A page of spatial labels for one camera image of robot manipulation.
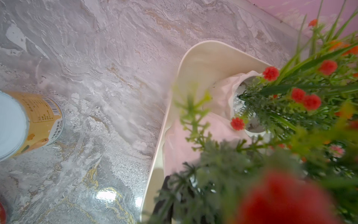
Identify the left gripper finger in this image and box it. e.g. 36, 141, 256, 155
152, 175, 173, 224

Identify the red flower pot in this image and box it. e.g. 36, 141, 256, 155
206, 16, 358, 141

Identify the white plastic storage box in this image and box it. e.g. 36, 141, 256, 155
140, 40, 269, 221

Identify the pink flower pot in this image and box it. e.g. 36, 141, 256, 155
162, 93, 358, 224

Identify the white round can top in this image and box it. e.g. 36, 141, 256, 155
1, 91, 65, 161

